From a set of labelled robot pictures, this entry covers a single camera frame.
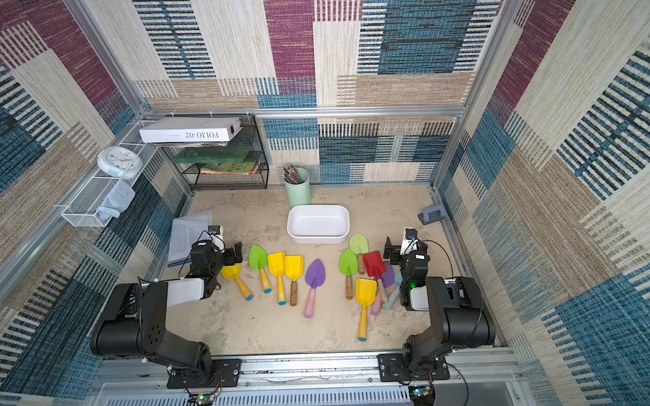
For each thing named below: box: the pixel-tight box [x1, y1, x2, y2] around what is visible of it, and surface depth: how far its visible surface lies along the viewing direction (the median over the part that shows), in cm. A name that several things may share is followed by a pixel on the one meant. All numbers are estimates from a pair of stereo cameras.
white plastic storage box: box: [286, 203, 351, 245], surface depth 107 cm
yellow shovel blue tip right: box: [355, 277, 378, 342], surface depth 89 cm
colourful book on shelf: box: [199, 162, 256, 176], surface depth 101 cm
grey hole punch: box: [418, 204, 447, 225], surface depth 108 cm
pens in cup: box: [281, 162, 303, 185], surface depth 104 cm
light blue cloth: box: [95, 179, 137, 222], surface depth 70 cm
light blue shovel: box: [382, 272, 403, 311], surface depth 87 cm
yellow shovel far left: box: [221, 263, 254, 302], surface depth 93 cm
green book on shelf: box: [170, 146, 254, 165], surface depth 101 cm
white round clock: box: [97, 146, 144, 180], surface depth 76 cm
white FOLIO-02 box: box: [138, 116, 243, 144], surface depth 81 cm
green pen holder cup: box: [283, 167, 312, 209], surface depth 109 cm
